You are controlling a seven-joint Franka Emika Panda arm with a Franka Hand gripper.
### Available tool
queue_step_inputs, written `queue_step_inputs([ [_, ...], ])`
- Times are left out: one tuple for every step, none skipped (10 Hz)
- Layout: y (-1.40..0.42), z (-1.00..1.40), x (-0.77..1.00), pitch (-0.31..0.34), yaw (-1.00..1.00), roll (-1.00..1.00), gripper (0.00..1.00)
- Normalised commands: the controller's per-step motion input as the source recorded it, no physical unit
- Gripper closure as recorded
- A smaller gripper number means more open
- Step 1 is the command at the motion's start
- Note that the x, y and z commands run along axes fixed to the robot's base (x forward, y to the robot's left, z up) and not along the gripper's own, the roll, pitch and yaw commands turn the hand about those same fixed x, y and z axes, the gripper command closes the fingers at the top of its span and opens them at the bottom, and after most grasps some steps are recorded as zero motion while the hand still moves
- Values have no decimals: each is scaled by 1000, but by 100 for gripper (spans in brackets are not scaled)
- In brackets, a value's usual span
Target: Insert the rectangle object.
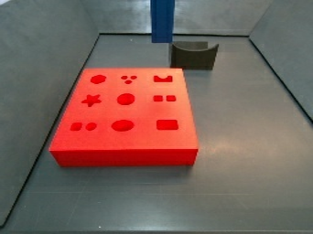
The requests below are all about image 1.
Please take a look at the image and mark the dark grey curved holder block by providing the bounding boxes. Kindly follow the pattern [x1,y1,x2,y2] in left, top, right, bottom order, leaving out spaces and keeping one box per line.
[170,41,219,70]

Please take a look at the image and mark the blue rectangular peg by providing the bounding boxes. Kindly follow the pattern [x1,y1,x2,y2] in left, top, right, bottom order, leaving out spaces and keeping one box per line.
[149,0,175,43]

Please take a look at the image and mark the red shape-sorting block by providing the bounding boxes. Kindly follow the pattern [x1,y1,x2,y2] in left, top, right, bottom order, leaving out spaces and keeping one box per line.
[49,68,198,166]

